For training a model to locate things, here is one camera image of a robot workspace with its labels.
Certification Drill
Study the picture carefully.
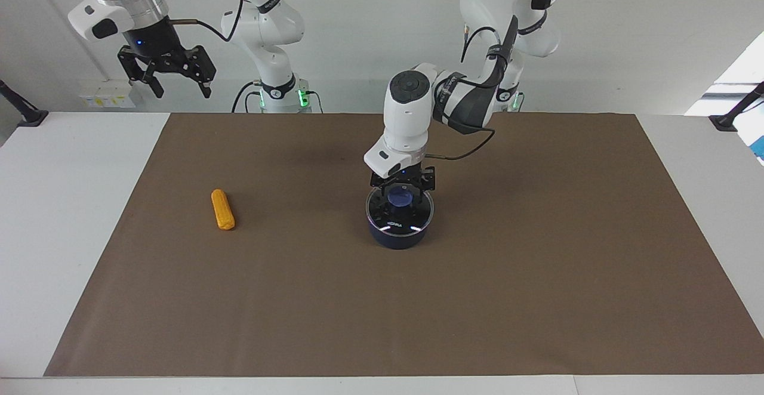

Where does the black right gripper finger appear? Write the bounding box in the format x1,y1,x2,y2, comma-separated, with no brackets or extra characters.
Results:
118,49,165,98
185,45,217,98

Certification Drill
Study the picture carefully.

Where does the glass lid purple knob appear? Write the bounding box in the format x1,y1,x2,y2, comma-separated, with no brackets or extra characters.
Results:
366,187,435,233

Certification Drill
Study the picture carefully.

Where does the yellow toy corn cob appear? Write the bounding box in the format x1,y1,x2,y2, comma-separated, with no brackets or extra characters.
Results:
211,189,236,232

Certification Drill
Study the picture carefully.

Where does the brown table mat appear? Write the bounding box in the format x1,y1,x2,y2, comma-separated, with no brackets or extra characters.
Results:
44,113,764,378

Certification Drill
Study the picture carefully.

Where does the black clamp stand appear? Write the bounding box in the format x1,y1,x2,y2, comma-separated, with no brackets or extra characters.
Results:
709,82,764,132
0,80,50,127

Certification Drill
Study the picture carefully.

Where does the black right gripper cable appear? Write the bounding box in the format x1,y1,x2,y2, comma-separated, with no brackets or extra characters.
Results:
170,0,244,42

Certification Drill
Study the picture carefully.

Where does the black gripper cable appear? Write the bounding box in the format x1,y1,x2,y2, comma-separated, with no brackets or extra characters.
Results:
424,25,517,161
170,0,244,42

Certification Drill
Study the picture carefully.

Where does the black pot purple handle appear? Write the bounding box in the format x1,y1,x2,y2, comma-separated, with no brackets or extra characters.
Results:
365,189,435,251

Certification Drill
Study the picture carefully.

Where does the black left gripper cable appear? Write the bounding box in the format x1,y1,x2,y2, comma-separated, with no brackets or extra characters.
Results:
424,25,517,161

